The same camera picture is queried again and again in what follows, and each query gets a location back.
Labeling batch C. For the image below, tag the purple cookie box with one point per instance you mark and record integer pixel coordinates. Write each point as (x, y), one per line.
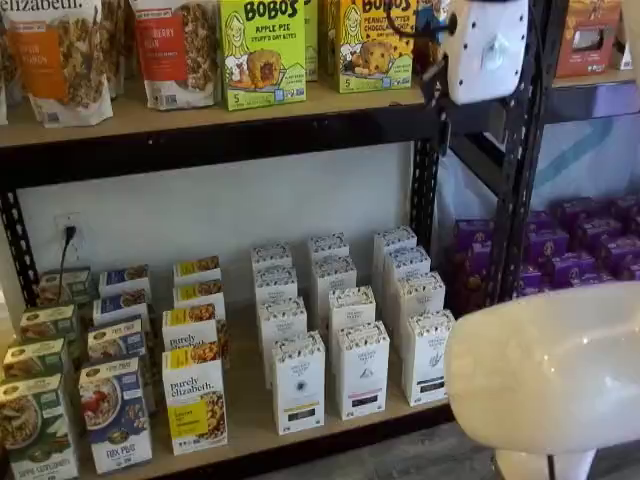
(535, 280)
(572, 272)
(597, 232)
(575, 210)
(547, 247)
(475, 280)
(475, 237)
(620, 252)

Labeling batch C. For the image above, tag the granola bag red label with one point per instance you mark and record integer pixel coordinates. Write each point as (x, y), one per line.
(165, 50)

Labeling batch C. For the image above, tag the white wall outlet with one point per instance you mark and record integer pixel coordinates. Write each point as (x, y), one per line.
(75, 250)

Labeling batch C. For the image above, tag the Purely Elizabeth yellow white box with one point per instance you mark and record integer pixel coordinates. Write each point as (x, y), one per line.
(195, 270)
(187, 330)
(197, 295)
(192, 400)

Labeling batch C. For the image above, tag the granola bag orange label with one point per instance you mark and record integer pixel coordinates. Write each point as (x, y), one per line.
(50, 60)

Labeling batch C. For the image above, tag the white snack box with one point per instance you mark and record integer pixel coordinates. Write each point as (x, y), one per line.
(631, 35)

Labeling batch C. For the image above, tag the green oatmeal box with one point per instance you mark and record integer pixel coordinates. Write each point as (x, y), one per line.
(35, 430)
(47, 322)
(35, 357)
(65, 287)

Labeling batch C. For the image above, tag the white box pink strip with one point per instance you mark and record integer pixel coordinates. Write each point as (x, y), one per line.
(332, 275)
(327, 246)
(362, 370)
(352, 310)

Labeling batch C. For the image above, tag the orange brown snack box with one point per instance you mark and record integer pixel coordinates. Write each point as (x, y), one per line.
(585, 50)

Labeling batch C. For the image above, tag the white box green strip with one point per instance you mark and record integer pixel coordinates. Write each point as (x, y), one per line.
(395, 237)
(407, 260)
(420, 295)
(430, 360)

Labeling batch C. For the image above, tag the blue snack box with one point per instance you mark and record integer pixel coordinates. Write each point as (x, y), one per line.
(430, 10)

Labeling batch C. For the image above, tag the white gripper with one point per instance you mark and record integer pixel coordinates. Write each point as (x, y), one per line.
(480, 75)

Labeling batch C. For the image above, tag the blue oatmeal box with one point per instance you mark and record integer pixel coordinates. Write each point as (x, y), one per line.
(115, 420)
(120, 305)
(122, 280)
(117, 340)

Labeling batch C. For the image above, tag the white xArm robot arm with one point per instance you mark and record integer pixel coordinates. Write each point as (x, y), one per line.
(550, 375)

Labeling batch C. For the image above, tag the green Bobo's apple pie box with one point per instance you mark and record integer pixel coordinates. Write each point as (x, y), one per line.
(311, 40)
(265, 55)

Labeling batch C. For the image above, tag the white box yellow strip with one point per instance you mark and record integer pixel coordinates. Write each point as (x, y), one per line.
(275, 285)
(280, 325)
(297, 385)
(270, 255)

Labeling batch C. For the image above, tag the yellow Bobo's peanut butter box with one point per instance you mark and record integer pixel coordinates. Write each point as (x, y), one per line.
(375, 50)
(327, 35)

